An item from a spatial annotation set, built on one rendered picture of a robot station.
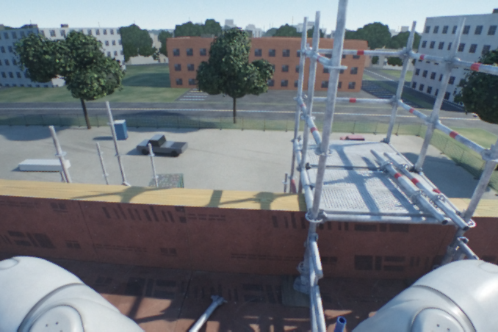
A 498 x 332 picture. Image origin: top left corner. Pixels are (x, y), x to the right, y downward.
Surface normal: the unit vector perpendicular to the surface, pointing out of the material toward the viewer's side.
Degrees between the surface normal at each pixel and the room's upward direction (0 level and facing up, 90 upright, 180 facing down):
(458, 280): 14
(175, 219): 90
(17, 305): 26
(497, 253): 90
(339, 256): 90
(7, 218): 90
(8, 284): 10
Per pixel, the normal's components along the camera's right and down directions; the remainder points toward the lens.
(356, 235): -0.07, 0.45
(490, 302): 0.18, -0.64
